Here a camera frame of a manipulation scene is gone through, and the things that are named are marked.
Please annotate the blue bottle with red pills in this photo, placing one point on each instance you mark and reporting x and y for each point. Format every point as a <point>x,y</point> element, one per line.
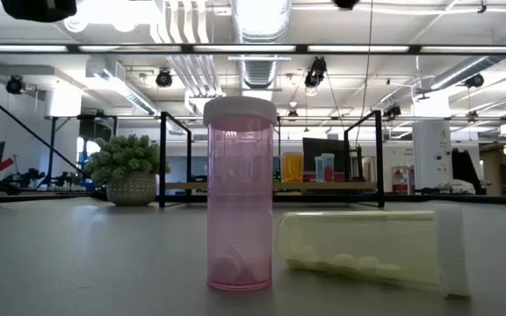
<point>328,171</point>

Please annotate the small blue pill bottle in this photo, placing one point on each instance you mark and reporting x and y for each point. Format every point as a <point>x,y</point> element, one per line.
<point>318,171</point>

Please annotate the orange pill bottle white cap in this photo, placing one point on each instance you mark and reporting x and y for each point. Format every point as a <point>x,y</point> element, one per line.
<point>292,169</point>

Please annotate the tall pink pill bottle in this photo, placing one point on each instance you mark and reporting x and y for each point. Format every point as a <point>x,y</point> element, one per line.
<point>240,197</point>

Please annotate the pale green pill bottle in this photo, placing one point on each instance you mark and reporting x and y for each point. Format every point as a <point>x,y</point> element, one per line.
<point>358,237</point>

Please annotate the black ceiling spotlight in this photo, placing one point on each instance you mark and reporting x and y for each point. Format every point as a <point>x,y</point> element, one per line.
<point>315,72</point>
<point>164,78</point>
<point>14,84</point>
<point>474,80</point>
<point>392,110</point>

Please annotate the overhead LED light bar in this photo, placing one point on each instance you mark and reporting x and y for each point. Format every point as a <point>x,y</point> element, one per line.
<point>235,48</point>

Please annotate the black background metal stand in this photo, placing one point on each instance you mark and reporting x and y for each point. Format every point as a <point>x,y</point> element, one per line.
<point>52,145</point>

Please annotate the black monitor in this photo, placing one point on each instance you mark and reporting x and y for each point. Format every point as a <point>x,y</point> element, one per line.
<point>323,145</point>

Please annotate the white square column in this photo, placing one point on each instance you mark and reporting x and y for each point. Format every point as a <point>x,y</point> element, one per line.
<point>431,153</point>

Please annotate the red storage box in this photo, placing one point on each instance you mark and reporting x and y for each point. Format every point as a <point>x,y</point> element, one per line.
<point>343,177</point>

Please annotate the green plant in patterned pot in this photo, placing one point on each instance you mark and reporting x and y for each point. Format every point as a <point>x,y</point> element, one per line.
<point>125,171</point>

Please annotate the white rack red bins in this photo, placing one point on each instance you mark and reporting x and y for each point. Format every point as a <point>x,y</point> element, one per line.
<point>402,180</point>

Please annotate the white crumpled cloth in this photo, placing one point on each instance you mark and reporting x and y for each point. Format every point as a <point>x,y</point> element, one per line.
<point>455,186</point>

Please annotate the gray table mat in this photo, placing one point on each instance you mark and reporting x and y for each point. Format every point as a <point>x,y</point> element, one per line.
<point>103,263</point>

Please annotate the silver ribbed ventilation duct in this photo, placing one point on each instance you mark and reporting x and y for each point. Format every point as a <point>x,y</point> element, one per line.
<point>259,26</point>

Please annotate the wooden shelf black metal frame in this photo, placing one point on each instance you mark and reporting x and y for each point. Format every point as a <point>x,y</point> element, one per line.
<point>323,186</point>

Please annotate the black aluminium rig frame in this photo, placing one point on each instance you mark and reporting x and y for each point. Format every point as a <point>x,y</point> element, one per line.
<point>428,199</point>

